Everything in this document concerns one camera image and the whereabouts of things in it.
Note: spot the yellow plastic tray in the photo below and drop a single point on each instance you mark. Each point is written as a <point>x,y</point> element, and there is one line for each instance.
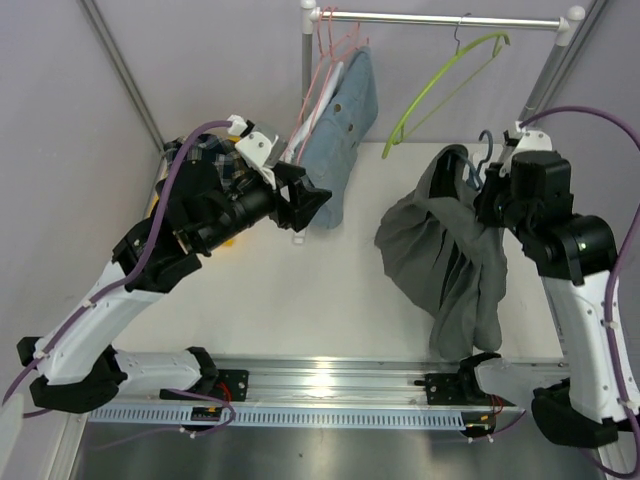
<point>151,209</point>

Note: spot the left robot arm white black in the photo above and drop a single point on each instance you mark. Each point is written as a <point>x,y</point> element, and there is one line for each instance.
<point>78,369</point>

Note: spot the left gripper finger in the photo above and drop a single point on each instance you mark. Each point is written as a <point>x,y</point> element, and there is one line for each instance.
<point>292,175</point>
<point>306,202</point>

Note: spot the blue plastic hanger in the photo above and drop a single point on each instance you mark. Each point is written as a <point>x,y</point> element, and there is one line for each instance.
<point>474,179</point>

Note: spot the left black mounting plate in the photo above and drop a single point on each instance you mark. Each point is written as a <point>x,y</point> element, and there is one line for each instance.
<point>231,385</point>

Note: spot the plaid garment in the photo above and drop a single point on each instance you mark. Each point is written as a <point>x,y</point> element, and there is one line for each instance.
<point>220,155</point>

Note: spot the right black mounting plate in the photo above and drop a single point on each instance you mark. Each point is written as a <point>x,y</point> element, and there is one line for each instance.
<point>454,389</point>

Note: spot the white skirt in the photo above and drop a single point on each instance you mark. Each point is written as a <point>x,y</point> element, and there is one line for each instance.
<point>303,132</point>

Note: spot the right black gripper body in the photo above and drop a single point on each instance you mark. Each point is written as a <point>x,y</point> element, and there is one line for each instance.
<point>497,208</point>

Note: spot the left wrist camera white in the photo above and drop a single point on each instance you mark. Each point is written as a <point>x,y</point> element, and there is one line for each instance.
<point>259,145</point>

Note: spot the pink wire hanger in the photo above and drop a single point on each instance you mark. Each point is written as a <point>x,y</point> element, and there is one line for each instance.
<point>325,77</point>
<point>311,14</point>

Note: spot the light blue denim skirt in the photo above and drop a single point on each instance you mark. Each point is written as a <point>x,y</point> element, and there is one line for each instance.
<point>332,150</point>

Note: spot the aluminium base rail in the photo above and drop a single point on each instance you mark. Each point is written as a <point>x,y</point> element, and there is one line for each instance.
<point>334,382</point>

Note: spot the white slotted cable duct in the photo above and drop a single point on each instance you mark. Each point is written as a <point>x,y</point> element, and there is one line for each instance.
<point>412,419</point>

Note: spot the black mounting plate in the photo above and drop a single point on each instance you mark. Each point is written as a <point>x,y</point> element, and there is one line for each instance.
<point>231,385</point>
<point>454,389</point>

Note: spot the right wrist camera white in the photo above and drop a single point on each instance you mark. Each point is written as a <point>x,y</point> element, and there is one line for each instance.
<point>517,139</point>

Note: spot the metal clothes rack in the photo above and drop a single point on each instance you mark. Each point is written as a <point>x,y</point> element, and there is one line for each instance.
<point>565,28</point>

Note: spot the grey garment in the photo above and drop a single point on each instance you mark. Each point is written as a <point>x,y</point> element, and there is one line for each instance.
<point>444,260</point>

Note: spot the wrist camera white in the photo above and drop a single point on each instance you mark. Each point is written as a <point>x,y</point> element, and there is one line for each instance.
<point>517,139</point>
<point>259,145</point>

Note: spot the green plastic hanger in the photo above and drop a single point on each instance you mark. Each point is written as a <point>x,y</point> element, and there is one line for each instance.
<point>405,127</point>

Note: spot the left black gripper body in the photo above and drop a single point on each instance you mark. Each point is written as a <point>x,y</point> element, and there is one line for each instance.
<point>284,211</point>

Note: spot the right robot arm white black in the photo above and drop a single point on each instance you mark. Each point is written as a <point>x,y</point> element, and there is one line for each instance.
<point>574,255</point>

